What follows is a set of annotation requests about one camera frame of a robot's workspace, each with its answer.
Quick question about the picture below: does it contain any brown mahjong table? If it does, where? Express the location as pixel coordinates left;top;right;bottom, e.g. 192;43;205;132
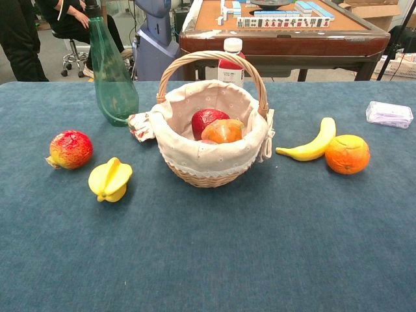
179;0;391;82

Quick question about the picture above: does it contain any patterned folded cloth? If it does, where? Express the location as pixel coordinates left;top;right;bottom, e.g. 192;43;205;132
127;112;157;143

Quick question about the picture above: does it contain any clear plastic box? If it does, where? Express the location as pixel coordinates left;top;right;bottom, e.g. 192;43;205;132
365;101;414;129

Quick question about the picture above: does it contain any row of mahjong tiles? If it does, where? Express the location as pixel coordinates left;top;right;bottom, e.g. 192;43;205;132
236;16;332;29

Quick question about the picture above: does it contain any seated person in black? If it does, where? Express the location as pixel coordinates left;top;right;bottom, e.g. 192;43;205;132
34;0;133;79

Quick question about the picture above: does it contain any chrome swivel stool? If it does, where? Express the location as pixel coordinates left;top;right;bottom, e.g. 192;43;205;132
51;29;90;78

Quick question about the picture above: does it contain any glossy orange persimmon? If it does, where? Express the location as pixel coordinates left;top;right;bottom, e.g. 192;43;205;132
201;118;245;144

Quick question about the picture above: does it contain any orange fruit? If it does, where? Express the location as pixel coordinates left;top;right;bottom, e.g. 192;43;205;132
324;134;371;176

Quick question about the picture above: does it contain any blue table cloth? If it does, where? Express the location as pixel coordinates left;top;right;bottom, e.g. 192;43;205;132
0;80;416;312

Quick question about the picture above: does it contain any standing person in black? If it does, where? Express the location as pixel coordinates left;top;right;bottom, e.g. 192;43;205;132
0;0;49;83

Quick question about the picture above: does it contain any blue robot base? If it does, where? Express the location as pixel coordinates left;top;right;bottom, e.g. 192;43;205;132
132;0;181;82

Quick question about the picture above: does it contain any red apple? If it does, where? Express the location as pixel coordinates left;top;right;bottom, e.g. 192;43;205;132
191;109;231;141

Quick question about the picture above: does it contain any red juice bottle white cap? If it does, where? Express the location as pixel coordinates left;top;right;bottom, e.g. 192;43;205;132
217;37;246;88

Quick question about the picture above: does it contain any yellow starfruit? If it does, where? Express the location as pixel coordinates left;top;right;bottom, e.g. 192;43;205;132
88;157;133;203

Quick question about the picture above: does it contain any yellow banana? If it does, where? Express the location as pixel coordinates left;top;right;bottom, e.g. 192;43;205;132
275;117;337;162

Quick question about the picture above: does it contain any black tripod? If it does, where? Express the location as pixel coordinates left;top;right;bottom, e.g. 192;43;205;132
376;0;416;81

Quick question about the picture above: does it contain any white plastic crate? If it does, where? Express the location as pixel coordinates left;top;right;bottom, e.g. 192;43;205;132
373;53;416;81

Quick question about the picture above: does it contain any green spray bottle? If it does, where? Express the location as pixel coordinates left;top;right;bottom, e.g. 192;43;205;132
84;0;140;127

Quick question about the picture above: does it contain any cardboard box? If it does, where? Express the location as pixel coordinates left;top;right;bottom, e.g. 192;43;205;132
337;0;402;32

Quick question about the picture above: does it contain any red and yellow pomegranate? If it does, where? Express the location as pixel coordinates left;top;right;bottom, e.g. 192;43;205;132
45;130;94;170

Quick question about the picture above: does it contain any wicker basket with cloth liner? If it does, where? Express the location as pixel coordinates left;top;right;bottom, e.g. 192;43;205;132
155;50;276;189

